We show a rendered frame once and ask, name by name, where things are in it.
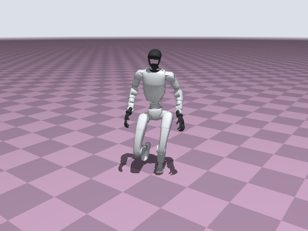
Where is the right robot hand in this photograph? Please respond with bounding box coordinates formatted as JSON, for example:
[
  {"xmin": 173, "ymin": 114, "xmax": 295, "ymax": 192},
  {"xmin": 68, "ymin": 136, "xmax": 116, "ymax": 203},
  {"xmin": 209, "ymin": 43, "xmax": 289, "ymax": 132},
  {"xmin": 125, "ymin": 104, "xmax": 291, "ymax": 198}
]
[{"xmin": 124, "ymin": 107, "xmax": 132, "ymax": 128}]

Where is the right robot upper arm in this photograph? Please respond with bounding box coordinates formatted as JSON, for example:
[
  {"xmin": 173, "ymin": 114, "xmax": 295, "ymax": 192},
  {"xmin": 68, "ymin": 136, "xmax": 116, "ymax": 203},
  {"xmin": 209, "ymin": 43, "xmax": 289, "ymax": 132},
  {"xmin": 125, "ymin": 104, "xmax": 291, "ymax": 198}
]
[{"xmin": 131, "ymin": 70, "xmax": 144, "ymax": 96}]

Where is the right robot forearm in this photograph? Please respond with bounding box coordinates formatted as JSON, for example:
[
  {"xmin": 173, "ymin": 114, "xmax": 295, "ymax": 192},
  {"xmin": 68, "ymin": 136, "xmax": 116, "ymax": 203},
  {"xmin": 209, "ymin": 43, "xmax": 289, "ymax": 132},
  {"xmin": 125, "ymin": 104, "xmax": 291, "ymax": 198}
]
[{"xmin": 127, "ymin": 88, "xmax": 136, "ymax": 112}]

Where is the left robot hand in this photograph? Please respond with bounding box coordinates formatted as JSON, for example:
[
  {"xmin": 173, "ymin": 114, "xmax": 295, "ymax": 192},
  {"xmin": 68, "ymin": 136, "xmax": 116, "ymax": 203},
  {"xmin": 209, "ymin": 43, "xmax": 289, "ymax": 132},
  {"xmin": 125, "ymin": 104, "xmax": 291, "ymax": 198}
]
[{"xmin": 176, "ymin": 110, "xmax": 185, "ymax": 131}]

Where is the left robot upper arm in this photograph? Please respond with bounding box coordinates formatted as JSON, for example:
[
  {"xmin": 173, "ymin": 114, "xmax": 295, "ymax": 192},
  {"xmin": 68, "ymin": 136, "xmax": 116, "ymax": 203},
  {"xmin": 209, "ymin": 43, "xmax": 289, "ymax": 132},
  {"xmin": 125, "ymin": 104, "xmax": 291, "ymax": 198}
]
[{"xmin": 165, "ymin": 71, "xmax": 181, "ymax": 98}]

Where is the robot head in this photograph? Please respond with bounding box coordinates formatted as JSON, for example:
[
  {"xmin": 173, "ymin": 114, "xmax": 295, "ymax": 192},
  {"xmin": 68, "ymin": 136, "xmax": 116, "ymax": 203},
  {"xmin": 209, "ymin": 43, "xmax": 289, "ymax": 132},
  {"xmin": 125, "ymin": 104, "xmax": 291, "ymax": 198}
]
[{"xmin": 148, "ymin": 49, "xmax": 162, "ymax": 72}]

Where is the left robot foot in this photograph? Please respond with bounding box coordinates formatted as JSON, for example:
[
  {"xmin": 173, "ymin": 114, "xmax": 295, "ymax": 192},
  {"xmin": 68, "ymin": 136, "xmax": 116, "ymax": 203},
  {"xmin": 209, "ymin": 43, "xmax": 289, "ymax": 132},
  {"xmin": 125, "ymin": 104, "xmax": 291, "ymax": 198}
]
[{"xmin": 156, "ymin": 165, "xmax": 164, "ymax": 173}]

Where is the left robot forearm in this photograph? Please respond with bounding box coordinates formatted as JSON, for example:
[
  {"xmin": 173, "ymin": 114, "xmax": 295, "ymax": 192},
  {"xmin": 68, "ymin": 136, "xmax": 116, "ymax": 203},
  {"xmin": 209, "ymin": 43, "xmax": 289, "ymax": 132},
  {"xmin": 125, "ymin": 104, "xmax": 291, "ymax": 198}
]
[{"xmin": 175, "ymin": 90, "xmax": 183, "ymax": 114}]

